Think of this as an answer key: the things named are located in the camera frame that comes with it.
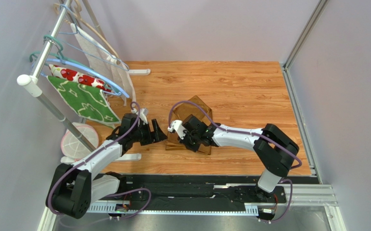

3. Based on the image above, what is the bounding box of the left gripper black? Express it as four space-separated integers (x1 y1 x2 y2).
131 118 167 146

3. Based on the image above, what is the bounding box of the brown satin napkin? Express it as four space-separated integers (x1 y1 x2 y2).
165 95 213 155

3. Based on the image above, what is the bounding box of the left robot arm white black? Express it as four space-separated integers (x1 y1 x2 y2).
46 113 167 218

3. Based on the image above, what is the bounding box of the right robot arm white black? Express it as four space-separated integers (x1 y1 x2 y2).
168 115 300 193

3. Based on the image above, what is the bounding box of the green white patterned towel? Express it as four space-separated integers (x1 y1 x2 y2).
47 76 121 128

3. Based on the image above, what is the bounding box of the beige grey hanging cloth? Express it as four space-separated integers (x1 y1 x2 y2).
70 23 137 106

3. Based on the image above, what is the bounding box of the light blue plastic hanger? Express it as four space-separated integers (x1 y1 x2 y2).
45 58 130 98

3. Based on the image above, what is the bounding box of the red floral white cloth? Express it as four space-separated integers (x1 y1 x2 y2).
49 64 113 92

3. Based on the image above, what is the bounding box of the teal plastic hanger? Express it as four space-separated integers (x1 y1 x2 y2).
29 34 87 69

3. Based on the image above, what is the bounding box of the white metal clothes rack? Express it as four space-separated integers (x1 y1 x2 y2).
16 0 152 165

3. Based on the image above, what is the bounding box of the wooden hanger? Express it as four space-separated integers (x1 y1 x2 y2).
66 0 119 58

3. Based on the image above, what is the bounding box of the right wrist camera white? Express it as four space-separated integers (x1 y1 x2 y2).
167 120 187 140

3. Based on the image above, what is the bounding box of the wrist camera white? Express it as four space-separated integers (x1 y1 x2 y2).
139 108 149 125
167 120 187 140

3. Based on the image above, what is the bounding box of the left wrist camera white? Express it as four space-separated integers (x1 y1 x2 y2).
139 108 149 125

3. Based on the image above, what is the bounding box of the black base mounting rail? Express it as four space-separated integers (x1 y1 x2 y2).
86 173 320 215

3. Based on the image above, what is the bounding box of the thin blue wire hanger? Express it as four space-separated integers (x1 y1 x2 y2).
65 7 129 72

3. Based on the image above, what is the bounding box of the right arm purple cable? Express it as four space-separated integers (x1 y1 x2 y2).
168 100 302 223

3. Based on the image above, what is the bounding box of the aluminium corner frame post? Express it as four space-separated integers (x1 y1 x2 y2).
282 0 330 69

